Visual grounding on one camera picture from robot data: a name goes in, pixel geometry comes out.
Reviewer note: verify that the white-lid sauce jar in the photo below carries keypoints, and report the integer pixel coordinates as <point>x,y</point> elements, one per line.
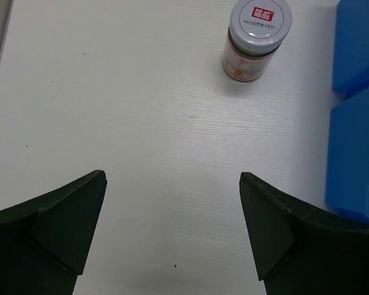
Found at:
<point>257,28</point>

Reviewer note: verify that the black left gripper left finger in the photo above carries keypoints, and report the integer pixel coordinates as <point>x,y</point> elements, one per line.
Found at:
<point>45,241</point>

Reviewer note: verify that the blue three-compartment plastic bin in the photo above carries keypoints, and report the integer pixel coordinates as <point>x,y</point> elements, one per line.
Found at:
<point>347,180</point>

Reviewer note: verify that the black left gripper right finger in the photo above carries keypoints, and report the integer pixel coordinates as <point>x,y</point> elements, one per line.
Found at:
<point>299,248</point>

